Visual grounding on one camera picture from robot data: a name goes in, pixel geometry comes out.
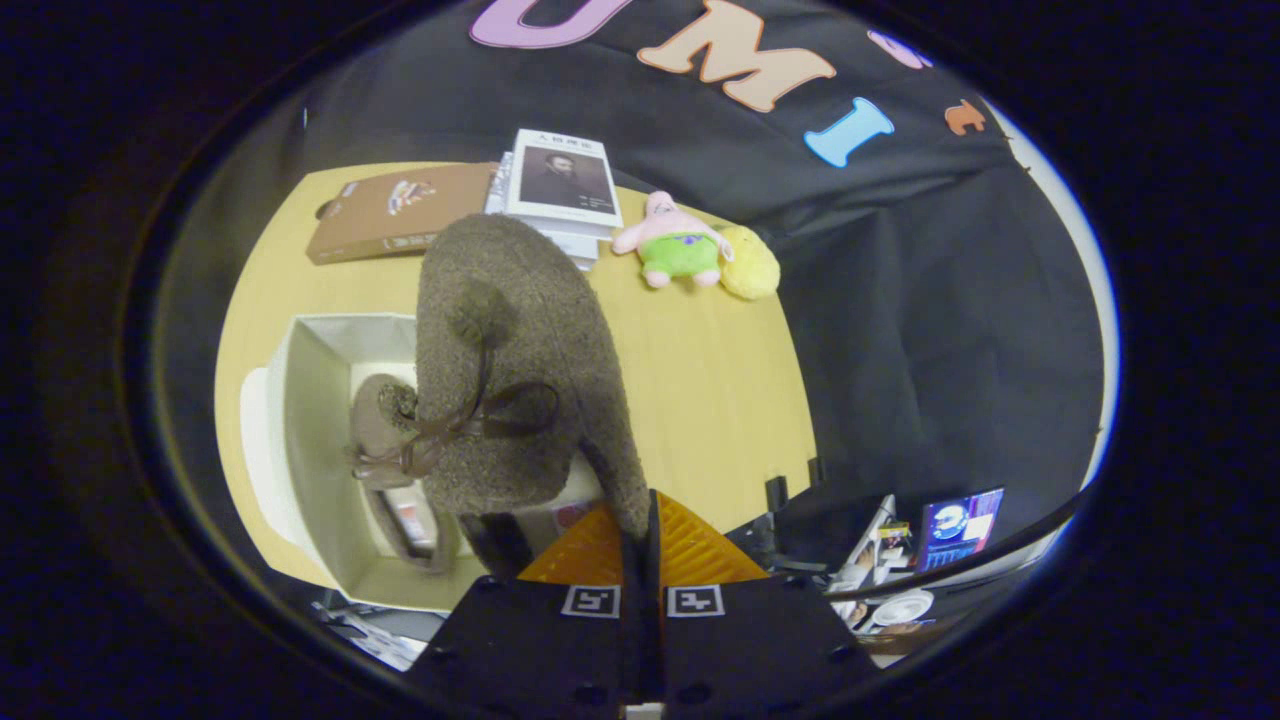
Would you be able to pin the brown fuzzy shoe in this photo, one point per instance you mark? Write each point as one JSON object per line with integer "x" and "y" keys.
{"x": 375, "y": 420}
{"x": 520, "y": 300}

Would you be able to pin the brown book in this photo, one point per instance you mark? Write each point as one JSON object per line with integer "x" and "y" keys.
{"x": 400, "y": 215}

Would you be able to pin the black table clamp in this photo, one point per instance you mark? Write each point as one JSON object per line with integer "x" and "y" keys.
{"x": 777, "y": 495}
{"x": 816, "y": 472}

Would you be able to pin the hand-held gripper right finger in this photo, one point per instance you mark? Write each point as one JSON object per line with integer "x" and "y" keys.
{"x": 770, "y": 640}

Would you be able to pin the blue lit screen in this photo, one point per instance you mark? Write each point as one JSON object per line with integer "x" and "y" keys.
{"x": 960, "y": 525}

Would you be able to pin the white round dish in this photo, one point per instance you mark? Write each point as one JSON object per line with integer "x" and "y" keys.
{"x": 900, "y": 607}

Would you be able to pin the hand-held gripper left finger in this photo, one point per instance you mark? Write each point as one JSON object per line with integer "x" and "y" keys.
{"x": 530, "y": 640}

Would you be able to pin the grey fabric storage box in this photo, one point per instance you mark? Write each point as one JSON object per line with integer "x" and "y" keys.
{"x": 320, "y": 420}

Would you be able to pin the pink starfish plush toy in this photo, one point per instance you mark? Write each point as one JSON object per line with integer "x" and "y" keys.
{"x": 680, "y": 255}

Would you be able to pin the yellow plush toy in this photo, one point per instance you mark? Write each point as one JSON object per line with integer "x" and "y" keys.
{"x": 750, "y": 265}

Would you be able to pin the black backdrop cloth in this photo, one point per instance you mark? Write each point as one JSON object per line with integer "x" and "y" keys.
{"x": 950, "y": 350}

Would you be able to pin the pile of printed papers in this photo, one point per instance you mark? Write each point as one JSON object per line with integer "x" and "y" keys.
{"x": 880, "y": 545}

